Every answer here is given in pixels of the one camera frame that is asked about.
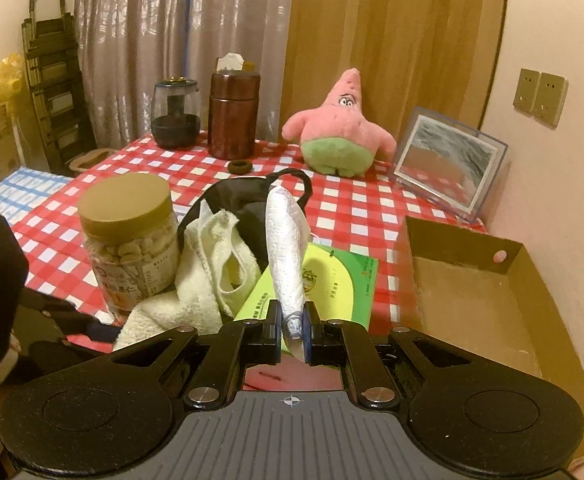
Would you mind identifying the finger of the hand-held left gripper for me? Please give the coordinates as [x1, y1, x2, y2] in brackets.
[19, 292, 122, 346]

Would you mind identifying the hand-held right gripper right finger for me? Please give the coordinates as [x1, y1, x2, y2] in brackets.
[303, 301, 474, 409]

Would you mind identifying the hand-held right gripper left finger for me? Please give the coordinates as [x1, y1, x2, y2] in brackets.
[106, 300, 283, 410]

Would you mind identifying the brown cardboard box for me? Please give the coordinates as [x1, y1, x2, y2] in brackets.
[396, 215, 584, 468]

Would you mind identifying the green booklet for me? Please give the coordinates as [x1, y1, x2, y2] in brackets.
[232, 242, 380, 356]

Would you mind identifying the plastic nut jar tan lid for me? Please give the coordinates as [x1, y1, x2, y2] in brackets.
[78, 174, 180, 321]

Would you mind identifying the cream towel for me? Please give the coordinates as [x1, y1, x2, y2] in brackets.
[113, 207, 273, 353]

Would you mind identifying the blue checkered cloth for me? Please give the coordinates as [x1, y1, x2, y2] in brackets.
[0, 167, 70, 221]

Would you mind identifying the red checkered tablecloth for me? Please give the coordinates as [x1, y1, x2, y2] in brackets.
[9, 130, 488, 396]

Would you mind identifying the light wooden object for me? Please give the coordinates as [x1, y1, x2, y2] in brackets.
[69, 147, 117, 173]

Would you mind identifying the yellow plastic bag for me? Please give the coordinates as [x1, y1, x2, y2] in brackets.
[0, 52, 25, 111]

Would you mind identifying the folded dark step ladder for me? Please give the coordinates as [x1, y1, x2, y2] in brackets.
[22, 0, 97, 176]

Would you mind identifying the pink starfish plush toy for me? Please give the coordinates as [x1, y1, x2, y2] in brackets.
[282, 67, 397, 178]

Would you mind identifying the brown cylindrical canister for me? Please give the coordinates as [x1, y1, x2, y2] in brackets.
[208, 71, 263, 160]

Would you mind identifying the dark glass jar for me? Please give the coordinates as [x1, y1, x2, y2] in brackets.
[152, 76, 203, 150]

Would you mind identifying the white tissue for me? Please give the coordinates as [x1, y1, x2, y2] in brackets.
[217, 52, 257, 73]

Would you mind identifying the sheer grey curtain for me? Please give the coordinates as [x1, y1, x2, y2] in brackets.
[74, 0, 297, 148]

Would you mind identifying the tan curtain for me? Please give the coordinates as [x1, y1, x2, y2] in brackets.
[279, 0, 510, 133]

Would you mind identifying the clear acrylic picture frame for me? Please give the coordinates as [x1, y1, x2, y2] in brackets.
[392, 106, 509, 223]

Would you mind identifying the beige wall socket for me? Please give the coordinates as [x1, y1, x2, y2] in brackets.
[532, 72, 569, 127]
[513, 67, 543, 116]

